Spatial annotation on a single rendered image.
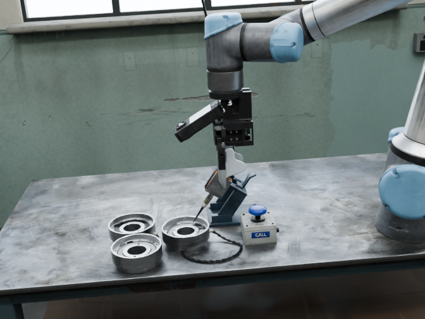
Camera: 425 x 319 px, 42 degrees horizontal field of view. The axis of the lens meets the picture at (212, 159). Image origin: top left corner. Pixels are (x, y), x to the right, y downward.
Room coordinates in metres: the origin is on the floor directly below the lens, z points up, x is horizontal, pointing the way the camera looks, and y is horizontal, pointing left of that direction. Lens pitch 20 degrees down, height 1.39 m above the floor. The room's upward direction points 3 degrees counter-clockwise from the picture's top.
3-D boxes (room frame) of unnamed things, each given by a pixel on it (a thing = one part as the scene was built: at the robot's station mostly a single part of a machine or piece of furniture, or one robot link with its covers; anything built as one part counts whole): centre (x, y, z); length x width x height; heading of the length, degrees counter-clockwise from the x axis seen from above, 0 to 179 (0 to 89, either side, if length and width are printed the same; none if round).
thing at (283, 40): (1.12, -0.14, 1.23); 0.11 x 0.11 x 0.08; 68
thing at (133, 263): (1.03, 0.17, 0.82); 0.10 x 0.10 x 0.04
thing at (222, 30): (1.14, -0.04, 1.23); 0.09 x 0.08 x 0.11; 68
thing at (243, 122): (1.14, -0.04, 1.07); 0.09 x 0.08 x 0.12; 92
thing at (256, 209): (1.11, -0.09, 0.85); 0.04 x 0.04 x 0.05
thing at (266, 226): (1.11, -0.10, 0.82); 0.08 x 0.07 x 0.05; 93
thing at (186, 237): (1.11, 0.07, 0.82); 0.10 x 0.10 x 0.04
